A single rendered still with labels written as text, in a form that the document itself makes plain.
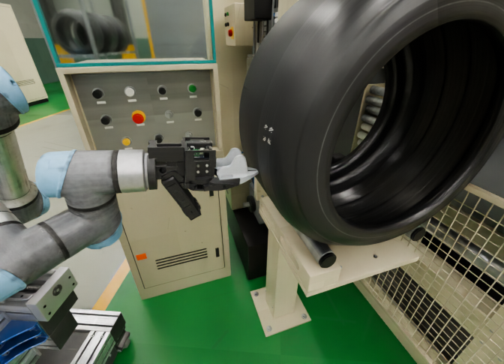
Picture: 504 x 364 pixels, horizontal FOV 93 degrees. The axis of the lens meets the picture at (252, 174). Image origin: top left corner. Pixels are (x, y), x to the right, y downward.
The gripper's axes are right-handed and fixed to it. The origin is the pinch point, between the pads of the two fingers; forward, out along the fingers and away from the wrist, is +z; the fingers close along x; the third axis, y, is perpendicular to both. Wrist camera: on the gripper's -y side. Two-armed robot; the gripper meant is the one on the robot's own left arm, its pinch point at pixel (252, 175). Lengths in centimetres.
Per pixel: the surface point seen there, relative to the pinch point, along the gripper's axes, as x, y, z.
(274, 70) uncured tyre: -1.8, 20.7, 1.1
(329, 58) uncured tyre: -10.4, 23.3, 5.2
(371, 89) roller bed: 37, 15, 60
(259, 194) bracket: 23.9, -20.9, 13.3
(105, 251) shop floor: 111, -118, -64
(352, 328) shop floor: 9, -103, 73
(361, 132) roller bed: 37, -2, 62
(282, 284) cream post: 27, -78, 34
